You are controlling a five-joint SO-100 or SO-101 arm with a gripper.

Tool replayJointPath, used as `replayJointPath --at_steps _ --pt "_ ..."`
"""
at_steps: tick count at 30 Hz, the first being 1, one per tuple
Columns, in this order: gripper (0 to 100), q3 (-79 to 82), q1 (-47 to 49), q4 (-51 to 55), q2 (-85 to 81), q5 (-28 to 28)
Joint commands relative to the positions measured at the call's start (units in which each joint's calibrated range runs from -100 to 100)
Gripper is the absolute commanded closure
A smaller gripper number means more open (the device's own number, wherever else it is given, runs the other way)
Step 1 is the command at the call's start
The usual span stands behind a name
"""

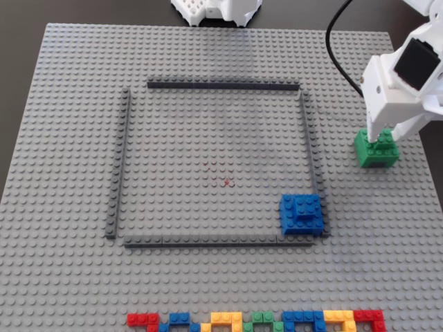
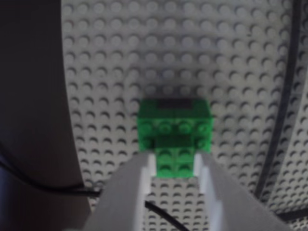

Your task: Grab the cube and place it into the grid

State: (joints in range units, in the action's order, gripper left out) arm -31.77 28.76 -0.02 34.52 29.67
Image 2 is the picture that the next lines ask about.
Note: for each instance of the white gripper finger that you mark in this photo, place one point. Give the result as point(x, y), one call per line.
point(122, 197)
point(228, 199)

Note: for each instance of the green lego cube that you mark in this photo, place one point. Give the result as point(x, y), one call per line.
point(174, 130)

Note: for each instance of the gray lego baseplate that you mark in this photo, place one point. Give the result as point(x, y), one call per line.
point(168, 48)

